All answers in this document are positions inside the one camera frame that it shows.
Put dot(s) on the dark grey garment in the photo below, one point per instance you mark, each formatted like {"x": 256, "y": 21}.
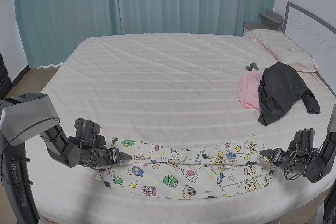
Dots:
{"x": 252, "y": 65}

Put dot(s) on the white printed pyjama top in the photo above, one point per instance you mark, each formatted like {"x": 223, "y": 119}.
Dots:
{"x": 183, "y": 175}

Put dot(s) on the pink garment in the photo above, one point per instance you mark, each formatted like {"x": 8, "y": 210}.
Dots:
{"x": 248, "y": 91}

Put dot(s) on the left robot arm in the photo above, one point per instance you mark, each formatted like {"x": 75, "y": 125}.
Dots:
{"x": 60, "y": 146}

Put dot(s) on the grey bedside table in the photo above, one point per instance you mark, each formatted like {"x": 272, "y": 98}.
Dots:
{"x": 270, "y": 20}

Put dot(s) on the black chest of drawers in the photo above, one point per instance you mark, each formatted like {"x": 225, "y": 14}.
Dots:
{"x": 5, "y": 73}

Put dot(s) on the bed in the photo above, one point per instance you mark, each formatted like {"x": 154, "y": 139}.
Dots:
{"x": 157, "y": 73}

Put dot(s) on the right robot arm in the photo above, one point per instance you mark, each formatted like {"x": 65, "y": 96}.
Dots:
{"x": 317, "y": 165}

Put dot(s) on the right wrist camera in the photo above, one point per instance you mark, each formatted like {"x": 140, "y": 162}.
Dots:
{"x": 292, "y": 144}

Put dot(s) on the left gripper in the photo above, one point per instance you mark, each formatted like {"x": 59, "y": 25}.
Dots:
{"x": 115, "y": 156}

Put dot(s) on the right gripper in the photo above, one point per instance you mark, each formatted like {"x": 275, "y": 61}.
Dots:
{"x": 279, "y": 157}

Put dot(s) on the black garment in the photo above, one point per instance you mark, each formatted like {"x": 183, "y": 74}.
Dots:
{"x": 283, "y": 89}

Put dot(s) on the pale pink pillow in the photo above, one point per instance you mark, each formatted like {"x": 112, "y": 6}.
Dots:
{"x": 286, "y": 47}

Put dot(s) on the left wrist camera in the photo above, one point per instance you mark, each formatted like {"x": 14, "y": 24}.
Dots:
{"x": 99, "y": 141}

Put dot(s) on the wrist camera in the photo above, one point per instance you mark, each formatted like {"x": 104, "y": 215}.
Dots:
{"x": 99, "y": 141}
{"x": 292, "y": 144}

